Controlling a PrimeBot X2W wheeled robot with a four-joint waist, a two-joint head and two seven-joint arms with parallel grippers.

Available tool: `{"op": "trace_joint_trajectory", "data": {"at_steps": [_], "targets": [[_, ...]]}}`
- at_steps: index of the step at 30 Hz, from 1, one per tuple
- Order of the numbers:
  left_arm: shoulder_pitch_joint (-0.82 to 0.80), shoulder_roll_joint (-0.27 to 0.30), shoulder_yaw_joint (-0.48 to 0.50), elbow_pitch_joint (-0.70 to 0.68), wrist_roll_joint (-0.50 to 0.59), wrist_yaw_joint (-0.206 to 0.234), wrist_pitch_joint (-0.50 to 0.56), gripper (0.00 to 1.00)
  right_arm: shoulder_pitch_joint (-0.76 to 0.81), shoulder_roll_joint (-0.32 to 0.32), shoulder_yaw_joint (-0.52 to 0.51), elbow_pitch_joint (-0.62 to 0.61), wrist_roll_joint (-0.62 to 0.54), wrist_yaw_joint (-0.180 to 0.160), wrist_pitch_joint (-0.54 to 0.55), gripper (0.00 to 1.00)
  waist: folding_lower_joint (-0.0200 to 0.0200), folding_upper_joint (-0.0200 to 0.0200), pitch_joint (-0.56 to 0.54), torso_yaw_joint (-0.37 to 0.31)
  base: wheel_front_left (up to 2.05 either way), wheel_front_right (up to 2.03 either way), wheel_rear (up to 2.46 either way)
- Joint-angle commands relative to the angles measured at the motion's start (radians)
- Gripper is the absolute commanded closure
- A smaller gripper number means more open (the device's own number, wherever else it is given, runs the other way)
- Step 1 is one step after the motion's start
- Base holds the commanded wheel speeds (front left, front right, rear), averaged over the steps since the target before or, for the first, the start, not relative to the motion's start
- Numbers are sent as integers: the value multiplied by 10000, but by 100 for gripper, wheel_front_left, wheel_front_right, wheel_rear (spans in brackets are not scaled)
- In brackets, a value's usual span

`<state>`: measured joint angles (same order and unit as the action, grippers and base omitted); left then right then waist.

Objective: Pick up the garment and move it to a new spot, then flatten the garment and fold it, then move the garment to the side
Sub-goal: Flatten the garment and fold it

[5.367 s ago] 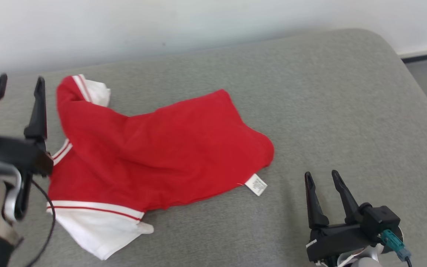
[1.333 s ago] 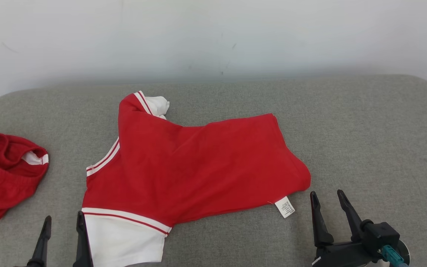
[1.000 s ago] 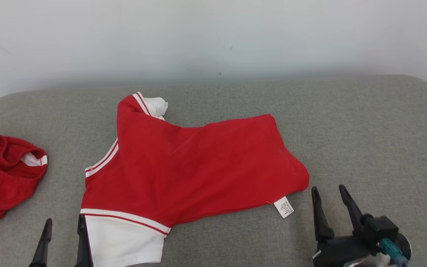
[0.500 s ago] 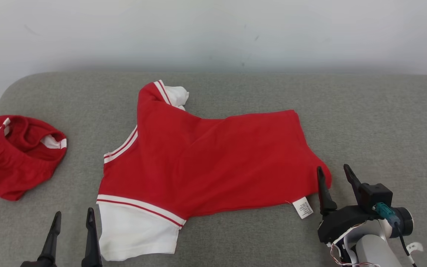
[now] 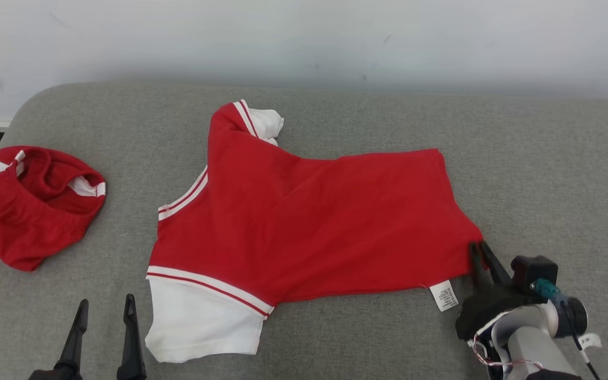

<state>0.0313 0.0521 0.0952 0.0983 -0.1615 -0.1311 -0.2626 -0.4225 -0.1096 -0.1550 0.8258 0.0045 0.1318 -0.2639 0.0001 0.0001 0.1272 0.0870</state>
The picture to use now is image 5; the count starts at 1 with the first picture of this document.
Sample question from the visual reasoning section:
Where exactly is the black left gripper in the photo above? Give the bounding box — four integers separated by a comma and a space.
28, 294, 147, 380

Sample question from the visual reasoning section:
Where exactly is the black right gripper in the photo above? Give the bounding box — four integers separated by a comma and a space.
455, 242, 547, 341

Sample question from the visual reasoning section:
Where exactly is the red shirt with white sleeves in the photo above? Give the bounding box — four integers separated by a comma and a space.
145, 99, 485, 364

